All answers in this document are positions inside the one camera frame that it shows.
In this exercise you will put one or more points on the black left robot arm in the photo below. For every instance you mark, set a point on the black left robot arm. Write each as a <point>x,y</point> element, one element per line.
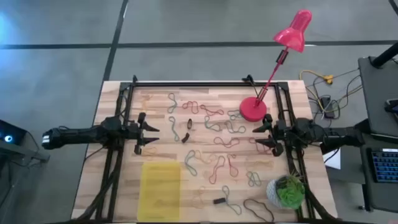
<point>77,135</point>

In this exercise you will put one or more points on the yellow translucent plastic bin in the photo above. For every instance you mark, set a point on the yellow translucent plastic bin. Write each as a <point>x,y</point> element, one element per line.
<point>158,193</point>

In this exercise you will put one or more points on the dark grey desk panel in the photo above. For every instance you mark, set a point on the dark grey desk panel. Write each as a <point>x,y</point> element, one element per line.
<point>376,93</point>

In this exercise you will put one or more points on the backlit keyboard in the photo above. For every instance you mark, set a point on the backlit keyboard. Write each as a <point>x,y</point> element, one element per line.
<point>385,165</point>

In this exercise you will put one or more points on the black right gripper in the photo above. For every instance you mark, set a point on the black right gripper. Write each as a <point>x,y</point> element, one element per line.
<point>278,132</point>

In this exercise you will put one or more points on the short wide dark rubber band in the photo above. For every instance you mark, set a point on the short wide dark rubber band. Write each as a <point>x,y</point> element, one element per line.
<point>185,137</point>

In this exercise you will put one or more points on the red desk lamp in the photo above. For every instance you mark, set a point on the red desk lamp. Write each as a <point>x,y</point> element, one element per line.
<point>253,109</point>

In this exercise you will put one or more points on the black diagonal desk bar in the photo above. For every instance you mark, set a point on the black diagonal desk bar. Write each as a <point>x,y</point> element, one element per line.
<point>329,149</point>

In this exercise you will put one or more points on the small black clip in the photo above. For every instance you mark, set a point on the small black clip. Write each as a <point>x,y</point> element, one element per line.
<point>189,124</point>

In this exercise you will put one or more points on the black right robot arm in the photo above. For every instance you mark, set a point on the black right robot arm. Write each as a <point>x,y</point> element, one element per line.
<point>314,132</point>

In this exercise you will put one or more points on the black frame clamp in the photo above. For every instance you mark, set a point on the black frame clamp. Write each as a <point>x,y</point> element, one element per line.
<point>248,79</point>
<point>134,78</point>

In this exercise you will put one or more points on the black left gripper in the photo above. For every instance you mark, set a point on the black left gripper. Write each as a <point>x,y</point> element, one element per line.
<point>135,132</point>

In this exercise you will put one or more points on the black device with blue light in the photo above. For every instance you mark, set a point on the black device with blue light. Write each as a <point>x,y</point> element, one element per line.
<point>9,133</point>

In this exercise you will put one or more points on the black power brick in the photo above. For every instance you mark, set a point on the black power brick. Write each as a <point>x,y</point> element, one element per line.
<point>327,107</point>

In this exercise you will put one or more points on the white paper sheet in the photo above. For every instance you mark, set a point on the white paper sheet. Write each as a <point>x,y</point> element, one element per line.
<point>333,160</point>

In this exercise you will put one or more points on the black pole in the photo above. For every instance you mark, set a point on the black pole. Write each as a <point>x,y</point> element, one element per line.
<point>385,55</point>

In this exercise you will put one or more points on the dark grey keyboard shelf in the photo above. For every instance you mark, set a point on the dark grey keyboard shelf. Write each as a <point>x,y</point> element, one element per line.
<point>367,193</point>

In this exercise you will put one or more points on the white pot with succulent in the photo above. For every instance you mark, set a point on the white pot with succulent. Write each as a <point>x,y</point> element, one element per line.
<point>289,193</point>

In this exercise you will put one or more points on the black handheld device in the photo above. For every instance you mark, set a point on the black handheld device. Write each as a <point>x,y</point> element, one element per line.
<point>392,106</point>

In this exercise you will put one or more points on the grey metal stand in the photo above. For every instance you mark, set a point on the grey metal stand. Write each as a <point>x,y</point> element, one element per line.
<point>28,154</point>

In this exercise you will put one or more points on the yellow rubber band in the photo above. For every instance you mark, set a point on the yellow rubber band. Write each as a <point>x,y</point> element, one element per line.
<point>205,161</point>
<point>149,149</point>
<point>259,162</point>
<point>199,196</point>
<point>145,100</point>

